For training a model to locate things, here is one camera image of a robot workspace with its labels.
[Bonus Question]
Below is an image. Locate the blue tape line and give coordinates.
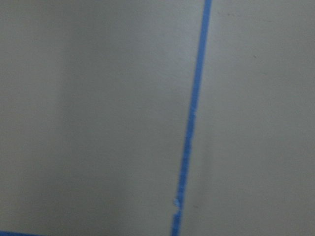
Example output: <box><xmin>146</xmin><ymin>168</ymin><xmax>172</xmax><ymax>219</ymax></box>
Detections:
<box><xmin>170</xmin><ymin>0</ymin><xmax>212</xmax><ymax>236</ymax></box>

